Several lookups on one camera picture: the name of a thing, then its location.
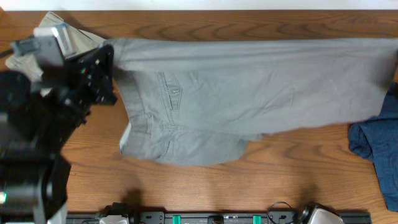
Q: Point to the folded beige shorts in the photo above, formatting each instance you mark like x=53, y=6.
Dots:
x=84, y=42

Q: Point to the navy blue shorts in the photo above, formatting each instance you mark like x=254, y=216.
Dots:
x=376, y=140

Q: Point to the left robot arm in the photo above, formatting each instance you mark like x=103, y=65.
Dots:
x=37, y=119

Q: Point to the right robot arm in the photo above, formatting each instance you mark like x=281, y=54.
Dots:
x=315, y=213

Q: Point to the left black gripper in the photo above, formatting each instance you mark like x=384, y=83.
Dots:
x=97, y=75

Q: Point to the grey shorts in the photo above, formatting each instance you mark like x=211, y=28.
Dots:
x=200, y=103

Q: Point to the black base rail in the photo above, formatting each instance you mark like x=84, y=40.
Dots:
x=120, y=213

